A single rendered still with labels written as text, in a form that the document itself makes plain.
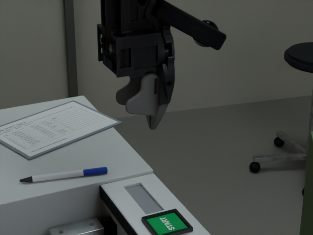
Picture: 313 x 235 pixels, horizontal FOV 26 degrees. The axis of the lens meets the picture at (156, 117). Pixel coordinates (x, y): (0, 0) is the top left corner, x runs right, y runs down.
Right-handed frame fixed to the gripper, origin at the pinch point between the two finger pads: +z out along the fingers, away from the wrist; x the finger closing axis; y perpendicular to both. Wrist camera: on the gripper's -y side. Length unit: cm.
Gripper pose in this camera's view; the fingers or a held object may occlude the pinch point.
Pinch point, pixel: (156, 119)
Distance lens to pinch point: 95.4
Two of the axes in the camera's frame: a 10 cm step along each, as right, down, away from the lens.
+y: -9.1, 1.7, -3.8
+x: 4.2, 3.8, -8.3
